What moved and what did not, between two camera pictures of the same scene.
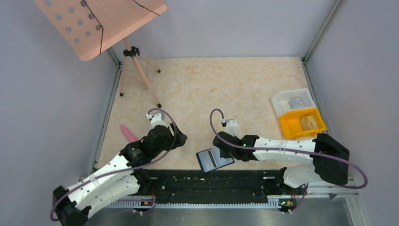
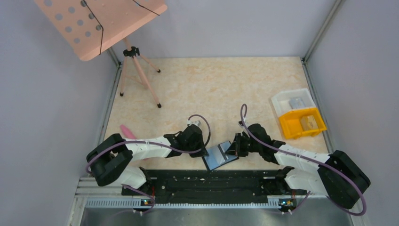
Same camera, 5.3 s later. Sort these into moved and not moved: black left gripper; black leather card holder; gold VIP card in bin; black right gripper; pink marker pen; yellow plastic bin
Moved: black right gripper; black left gripper
Not moved: yellow plastic bin; gold VIP card in bin; pink marker pen; black leather card holder
